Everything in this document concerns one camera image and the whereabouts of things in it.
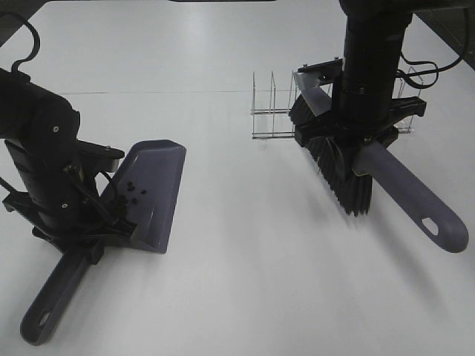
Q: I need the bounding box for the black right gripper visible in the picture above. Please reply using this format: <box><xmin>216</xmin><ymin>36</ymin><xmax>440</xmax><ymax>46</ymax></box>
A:
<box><xmin>295</xmin><ymin>95</ymin><xmax>427</xmax><ymax>147</ymax></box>

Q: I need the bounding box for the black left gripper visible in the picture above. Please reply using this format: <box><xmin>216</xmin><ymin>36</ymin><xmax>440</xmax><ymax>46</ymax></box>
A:
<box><xmin>3</xmin><ymin>191</ymin><xmax>137</xmax><ymax>265</ymax></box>

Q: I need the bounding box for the pile of coffee beans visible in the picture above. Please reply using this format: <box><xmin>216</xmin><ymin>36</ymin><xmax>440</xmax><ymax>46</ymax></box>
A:
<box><xmin>118</xmin><ymin>181</ymin><xmax>148</xmax><ymax>205</ymax></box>

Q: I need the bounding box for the purple hand brush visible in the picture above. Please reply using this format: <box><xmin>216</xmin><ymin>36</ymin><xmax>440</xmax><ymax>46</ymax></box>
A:
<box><xmin>289</xmin><ymin>88</ymin><xmax>469</xmax><ymax>254</ymax></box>

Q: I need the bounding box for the purple plastic dustpan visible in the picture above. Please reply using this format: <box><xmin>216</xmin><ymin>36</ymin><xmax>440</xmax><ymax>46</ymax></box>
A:
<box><xmin>20</xmin><ymin>140</ymin><xmax>186</xmax><ymax>346</ymax></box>

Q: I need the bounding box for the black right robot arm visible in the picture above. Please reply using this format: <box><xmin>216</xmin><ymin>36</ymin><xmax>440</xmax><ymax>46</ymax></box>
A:
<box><xmin>108</xmin><ymin>1</ymin><xmax>437</xmax><ymax>250</ymax></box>

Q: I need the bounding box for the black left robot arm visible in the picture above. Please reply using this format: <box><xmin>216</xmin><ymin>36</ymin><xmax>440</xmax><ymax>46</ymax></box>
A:
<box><xmin>1</xmin><ymin>70</ymin><xmax>134</xmax><ymax>264</ymax></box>

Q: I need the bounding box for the chrome wire dish rack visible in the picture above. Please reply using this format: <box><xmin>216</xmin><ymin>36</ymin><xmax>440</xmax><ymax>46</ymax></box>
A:
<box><xmin>250</xmin><ymin>74</ymin><xmax>417</xmax><ymax>139</ymax></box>

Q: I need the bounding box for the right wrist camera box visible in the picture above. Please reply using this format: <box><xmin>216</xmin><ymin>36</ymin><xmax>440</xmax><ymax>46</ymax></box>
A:
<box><xmin>293</xmin><ymin>59</ymin><xmax>343</xmax><ymax>90</ymax></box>

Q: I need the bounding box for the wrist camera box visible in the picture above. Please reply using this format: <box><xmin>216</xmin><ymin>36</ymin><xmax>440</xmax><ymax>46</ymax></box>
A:
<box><xmin>293</xmin><ymin>59</ymin><xmax>343</xmax><ymax>90</ymax></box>
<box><xmin>77</xmin><ymin>140</ymin><xmax>125</xmax><ymax>174</ymax></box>

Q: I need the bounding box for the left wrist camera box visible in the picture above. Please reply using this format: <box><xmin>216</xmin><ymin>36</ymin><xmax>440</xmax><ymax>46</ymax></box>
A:
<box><xmin>77</xmin><ymin>140</ymin><xmax>125</xmax><ymax>174</ymax></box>

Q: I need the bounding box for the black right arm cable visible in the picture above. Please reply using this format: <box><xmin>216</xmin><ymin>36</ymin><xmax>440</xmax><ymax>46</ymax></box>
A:
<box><xmin>399</xmin><ymin>7</ymin><xmax>469</xmax><ymax>88</ymax></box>

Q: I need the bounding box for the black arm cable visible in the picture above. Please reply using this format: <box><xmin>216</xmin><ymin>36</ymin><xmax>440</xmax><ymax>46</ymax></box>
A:
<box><xmin>0</xmin><ymin>10</ymin><xmax>123</xmax><ymax>245</ymax></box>
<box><xmin>399</xmin><ymin>7</ymin><xmax>469</xmax><ymax>88</ymax></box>

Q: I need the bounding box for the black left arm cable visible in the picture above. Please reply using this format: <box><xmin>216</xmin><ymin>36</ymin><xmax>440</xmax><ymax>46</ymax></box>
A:
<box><xmin>0</xmin><ymin>10</ymin><xmax>123</xmax><ymax>245</ymax></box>

